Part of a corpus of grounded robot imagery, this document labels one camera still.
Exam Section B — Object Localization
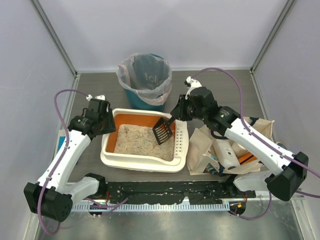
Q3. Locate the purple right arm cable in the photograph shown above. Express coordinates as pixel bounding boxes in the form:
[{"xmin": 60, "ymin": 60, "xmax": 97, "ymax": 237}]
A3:
[{"xmin": 191, "ymin": 67, "xmax": 320, "ymax": 221}]

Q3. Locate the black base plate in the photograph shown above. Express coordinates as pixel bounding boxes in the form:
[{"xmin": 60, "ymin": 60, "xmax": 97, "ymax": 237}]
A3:
[{"xmin": 89, "ymin": 180, "xmax": 256, "ymax": 205}]

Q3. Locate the blue white box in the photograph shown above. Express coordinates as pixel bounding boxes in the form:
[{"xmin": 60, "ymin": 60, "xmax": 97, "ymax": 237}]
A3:
[{"xmin": 55, "ymin": 129, "xmax": 66, "ymax": 154}]

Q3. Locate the white orange litter box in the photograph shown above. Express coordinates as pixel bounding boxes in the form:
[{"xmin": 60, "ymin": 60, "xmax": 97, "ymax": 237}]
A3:
[{"xmin": 100, "ymin": 108, "xmax": 189, "ymax": 173}]

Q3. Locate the white plastic bottle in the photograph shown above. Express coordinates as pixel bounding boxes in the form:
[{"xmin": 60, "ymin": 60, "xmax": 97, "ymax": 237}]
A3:
[{"xmin": 213, "ymin": 139, "xmax": 240, "ymax": 170}]

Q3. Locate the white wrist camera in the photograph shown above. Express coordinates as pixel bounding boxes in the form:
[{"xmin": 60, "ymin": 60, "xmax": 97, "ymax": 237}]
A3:
[
  {"xmin": 86, "ymin": 94, "xmax": 110, "ymax": 113},
  {"xmin": 184, "ymin": 76, "xmax": 202, "ymax": 95}
]

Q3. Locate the black litter scoop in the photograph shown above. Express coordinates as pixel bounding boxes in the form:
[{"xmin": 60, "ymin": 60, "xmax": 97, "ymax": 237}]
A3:
[{"xmin": 152, "ymin": 116, "xmax": 176, "ymax": 145}]

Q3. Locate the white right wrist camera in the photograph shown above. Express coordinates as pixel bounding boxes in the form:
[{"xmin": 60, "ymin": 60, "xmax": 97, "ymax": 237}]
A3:
[{"xmin": 184, "ymin": 76, "xmax": 202, "ymax": 95}]

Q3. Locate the beige canvas tote bag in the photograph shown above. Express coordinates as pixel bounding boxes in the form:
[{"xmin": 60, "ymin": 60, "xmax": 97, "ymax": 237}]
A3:
[{"xmin": 186, "ymin": 117, "xmax": 275, "ymax": 176}]

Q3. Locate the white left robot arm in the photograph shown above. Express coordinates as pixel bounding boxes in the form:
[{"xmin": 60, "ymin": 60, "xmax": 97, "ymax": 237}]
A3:
[{"xmin": 23, "ymin": 95, "xmax": 116, "ymax": 222}]

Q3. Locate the clear plastic bin liner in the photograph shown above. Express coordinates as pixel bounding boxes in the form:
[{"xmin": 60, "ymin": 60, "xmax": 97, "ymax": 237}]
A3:
[{"xmin": 116, "ymin": 52, "xmax": 173, "ymax": 106}]

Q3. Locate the white slotted cable duct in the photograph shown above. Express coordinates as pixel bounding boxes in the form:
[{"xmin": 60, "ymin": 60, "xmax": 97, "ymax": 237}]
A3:
[{"xmin": 71, "ymin": 201, "xmax": 230, "ymax": 213}]

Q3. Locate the cat litter sand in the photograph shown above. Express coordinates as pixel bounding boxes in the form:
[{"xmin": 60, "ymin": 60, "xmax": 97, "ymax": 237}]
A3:
[{"xmin": 114, "ymin": 124, "xmax": 175, "ymax": 162}]

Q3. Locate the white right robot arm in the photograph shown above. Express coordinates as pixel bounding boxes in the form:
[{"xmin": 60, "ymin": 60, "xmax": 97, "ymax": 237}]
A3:
[{"xmin": 170, "ymin": 83, "xmax": 309, "ymax": 201}]

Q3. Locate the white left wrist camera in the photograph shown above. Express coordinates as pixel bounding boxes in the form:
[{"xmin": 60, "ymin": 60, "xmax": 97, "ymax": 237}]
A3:
[{"xmin": 86, "ymin": 94, "xmax": 110, "ymax": 113}]

